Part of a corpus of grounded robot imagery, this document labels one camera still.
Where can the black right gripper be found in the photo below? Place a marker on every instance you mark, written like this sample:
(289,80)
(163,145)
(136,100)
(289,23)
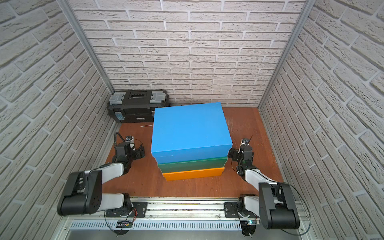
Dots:
(236,153)

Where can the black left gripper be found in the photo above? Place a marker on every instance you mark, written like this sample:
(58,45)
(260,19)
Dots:
(140,152)

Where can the green shoebox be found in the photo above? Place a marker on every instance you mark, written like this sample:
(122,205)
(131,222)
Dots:
(193,165)

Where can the blue shoebox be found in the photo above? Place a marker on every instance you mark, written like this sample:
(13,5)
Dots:
(190,132)

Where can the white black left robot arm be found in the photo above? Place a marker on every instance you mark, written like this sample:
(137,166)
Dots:
(83,191)

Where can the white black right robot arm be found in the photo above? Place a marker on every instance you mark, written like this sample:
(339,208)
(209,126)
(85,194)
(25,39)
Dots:
(275,205)

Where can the orange shoebox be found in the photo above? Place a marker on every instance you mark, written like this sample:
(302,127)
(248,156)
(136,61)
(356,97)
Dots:
(175,176)

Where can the black plastic toolbox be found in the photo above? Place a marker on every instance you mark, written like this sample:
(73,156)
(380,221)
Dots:
(136,106)

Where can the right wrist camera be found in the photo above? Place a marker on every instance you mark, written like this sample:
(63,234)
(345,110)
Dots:
(245,142)

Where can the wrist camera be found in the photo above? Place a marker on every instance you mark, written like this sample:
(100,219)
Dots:
(129,139)
(245,142)

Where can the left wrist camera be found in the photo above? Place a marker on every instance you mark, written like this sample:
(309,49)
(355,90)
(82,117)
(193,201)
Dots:
(129,139)

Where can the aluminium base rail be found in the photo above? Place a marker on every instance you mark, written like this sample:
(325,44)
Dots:
(159,214)

